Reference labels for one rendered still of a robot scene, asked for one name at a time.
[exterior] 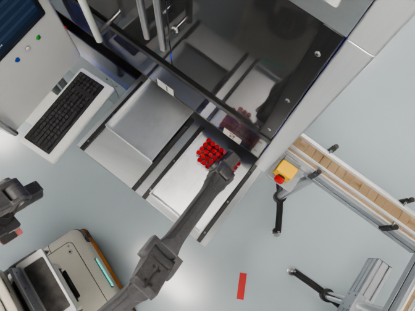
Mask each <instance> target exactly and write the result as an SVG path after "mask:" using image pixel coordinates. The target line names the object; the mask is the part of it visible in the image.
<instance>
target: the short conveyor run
mask: <svg viewBox="0 0 415 311"><path fill-rule="evenodd" d="M338 148H339V145H338V144H334V145H333V146H331V147H330V148H328V149H325V148H323V147H322V146H321V145H319V144H317V143H316V142H315V141H313V140H312V139H311V138H309V137H308V136H306V135H305V134H304V133H303V134H302V135H301V136H300V137H299V138H298V139H297V140H296V141H295V142H294V143H293V144H292V145H291V146H290V147H289V148H288V149H287V150H286V151H285V152H284V153H285V154H286V155H287V156H289V157H290V158H292V159H293V160H294V161H296V162H297V163H299V164H300V165H301V167H300V170H302V171H303V172H304V174H303V175H304V176H305V177H306V178H307V179H309V180H311V181H312V182H313V183H314V184H316V185H318V187H320V188H321V189H323V190H324V191H325V192H327V193H328V194H330V195H331V196H332V197H334V198H335V199H336V200H338V201H339V202H341V203H342V204H343V205H345V206H346V207H347V208H349V209H350V210H352V211H353V212H354V213H356V214H357V215H359V216H360V217H361V218H363V219H364V220H365V221H367V222H368V223H370V224H371V225H372V226H374V227H375V228H377V229H378V230H379V231H381V232H382V233H383V234H385V235H386V236H388V237H389V238H390V239H392V240H393V241H394V242H396V243H397V244H399V245H400V246H401V247H403V248H404V249H406V250H407V251H408V252H409V253H415V212H414V211H413V210H411V209H410V208H409V207H407V206H406V204H409V203H412V202H414V201H415V199H414V198H413V197H410V198H404V199H400V200H397V199H395V198H394V197H393V196H391V195H390V194H389V193H387V192H386V191H384V190H383V189H382V188H380V187H378V186H377V185H376V184H374V183H373V182H372V181H370V180H369V179H367V178H366V177H365V176H363V175H362V174H360V173H359V172H357V171H356V170H355V169H353V168H352V167H350V166H349V165H348V164H346V163H344V162H343V161H342V160H340V159H339V158H338V157H336V156H335V155H333V154H332V153H333V152H335V151H336V150H337V149H338Z"/></svg>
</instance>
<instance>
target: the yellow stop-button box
mask: <svg viewBox="0 0 415 311"><path fill-rule="evenodd" d="M300 167H301V165H299V164H298V163H296V162H295V161H294V160H292V159H291V158H289V157H288V156H287V155H286V156H285V157H284V158H283V159H282V160H281V161H280V163H279V164H278V166H277V167H276V168H275V170H274V171H273V174H274V175H278V176H281V177H282V178H283V179H284V180H285V181H284V182H285V183H288V182H289V181H290V180H292V179H293V177H294V176H295V174H296V173H297V171H298V170H299V169H300Z"/></svg>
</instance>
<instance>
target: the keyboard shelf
mask: <svg viewBox="0 0 415 311"><path fill-rule="evenodd" d="M80 72H82V73H84V74H85V75H87V76H89V77H90V78H92V79H93V80H95V81H97V82H98V83H100V84H101V85H103V86H104V88H103V90H102V91H101V92H100V93H99V94H98V95H97V97H96V98H95V99H94V101H93V102H92V103H91V104H90V105H89V107H88V108H87V109H86V111H84V113H83V114H82V115H81V116H80V118H79V119H78V120H77V121H76V122H75V123H74V125H73V126H72V127H71V129H70V130H69V131H68V132H67V133H66V135H65V136H64V137H63V138H62V139H61V140H60V142H59V143H58V144H57V146H56V147H55V148H54V149H53V150H52V152H51V153H50V154H47V153H46V152H44V151H43V150H41V149H40V148H38V147H37V146H35V145H34V144H32V143H31V142H29V141H28V140H27V139H25V138H24V137H25V135H26V134H27V133H28V132H29V131H30V130H31V129H32V127H33V126H34V125H35V124H36V122H37V121H38V120H39V119H40V118H41V117H42V116H43V114H44V113H45V112H46V111H47V110H48V109H49V108H50V106H51V105H52V104H53V103H54V101H55V100H56V99H57V98H58V97H59V96H60V95H61V94H62V92H63V91H64V90H65V89H66V87H68V85H69V84H70V83H71V82H72V81H73V79H74V78H75V77H76V76H77V75H78V74H79V73H80ZM114 90H115V89H114V88H113V87H112V86H110V85H109V84H107V83H106V82H104V81H102V80H101V79H99V78H98V77H96V76H94V75H93V74H92V73H90V72H88V71H87V70H85V69H83V68H81V69H80V70H79V71H78V72H77V73H76V75H75V76H74V77H73V78H72V79H71V80H70V81H69V82H68V84H67V85H66V86H65V87H64V89H63V90H62V91H61V92H60V93H59V94H58V95H56V94H54V93H53V92H51V91H50V92H49V94H48V95H47V96H46V97H45V98H44V99H43V100H42V101H41V103H40V104H39V105H38V106H37V107H36V109H35V110H34V111H33V112H32V113H31V114H30V115H29V116H28V118H27V119H26V120H25V121H26V122H27V123H29V124H30V125H31V127H30V128H29V129H28V130H27V132H26V133H25V134H24V135H23V136H22V137H21V138H20V142H21V143H22V144H24V145H26V146H27V147H28V148H30V149H31V150H33V151H34V152H36V153H37V154H39V155H40V156H41V157H43V158H44V159H46V160H47V161H49V162H50V163H52V164H56V162H57V161H58V160H59V159H60V158H61V157H62V155H63V154H64V152H65V151H66V150H67V149H68V148H69V147H70V145H71V144H72V143H73V142H74V141H75V139H76V138H77V136H78V135H79V134H80V133H81V132H82V131H83V129H84V128H85V127H86V126H87V124H88V123H89V122H90V121H91V119H92V118H93V117H94V116H95V115H96V113H97V112H98V110H99V109H100V108H101V107H102V106H103V105H104V103H105V102H106V101H107V100H108V99H109V97H110V96H111V95H112V93H113V92H114Z"/></svg>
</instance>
